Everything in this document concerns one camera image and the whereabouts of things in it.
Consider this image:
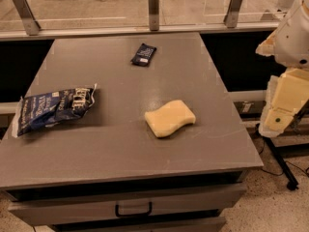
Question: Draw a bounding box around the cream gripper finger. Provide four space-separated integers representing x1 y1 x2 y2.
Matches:
258 75 279 138
264 109 294 133

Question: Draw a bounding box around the dark blue rxbar wrapper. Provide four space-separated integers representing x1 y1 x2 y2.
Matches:
131 43 156 67

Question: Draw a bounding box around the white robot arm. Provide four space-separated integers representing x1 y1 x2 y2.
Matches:
256 0 309 137

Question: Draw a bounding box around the yellow sponge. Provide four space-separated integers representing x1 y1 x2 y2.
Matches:
145 100 196 138

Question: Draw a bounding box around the black stand leg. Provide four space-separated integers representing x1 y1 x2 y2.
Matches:
263 136 298 190

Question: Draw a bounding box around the grey drawer front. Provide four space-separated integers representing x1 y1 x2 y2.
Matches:
9 183 246 226

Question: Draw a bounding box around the blue chip bag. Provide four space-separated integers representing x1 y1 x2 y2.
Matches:
12 85 97 138

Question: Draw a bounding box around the black floor cable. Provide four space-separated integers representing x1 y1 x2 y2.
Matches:
257 138 309 179

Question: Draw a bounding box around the right metal railing bracket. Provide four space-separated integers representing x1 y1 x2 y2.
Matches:
223 0 243 28

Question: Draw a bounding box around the metal railing bracket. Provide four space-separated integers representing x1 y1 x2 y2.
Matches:
223 0 243 28
148 0 159 31
13 0 41 36

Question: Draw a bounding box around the middle metal railing bracket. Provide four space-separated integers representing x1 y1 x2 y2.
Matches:
148 0 159 31

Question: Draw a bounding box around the black drawer handle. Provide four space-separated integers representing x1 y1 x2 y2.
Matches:
114 202 153 218

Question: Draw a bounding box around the left metal railing bracket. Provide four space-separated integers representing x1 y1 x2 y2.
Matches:
13 0 41 36

